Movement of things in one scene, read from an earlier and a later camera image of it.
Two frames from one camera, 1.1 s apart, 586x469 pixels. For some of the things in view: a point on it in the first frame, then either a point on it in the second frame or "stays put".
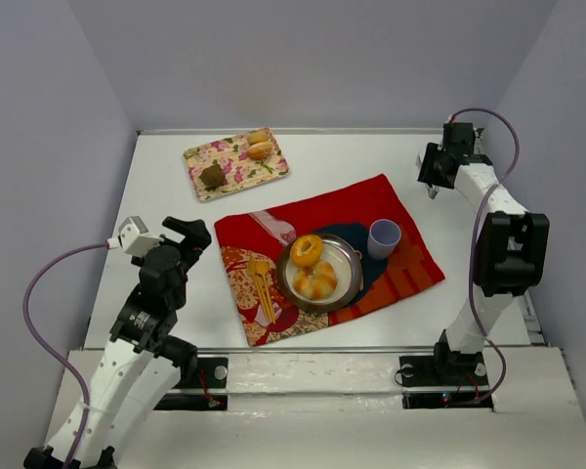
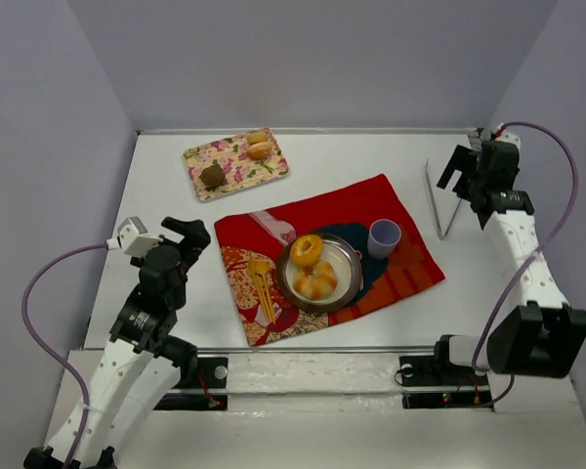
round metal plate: x=348 y=268 stays put
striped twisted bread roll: x=315 y=282 stays put
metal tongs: x=434 y=190 to x=437 y=218
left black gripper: x=187 y=239 stays put
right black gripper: x=431 y=177 to x=467 y=171
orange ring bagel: x=306 y=249 stays put
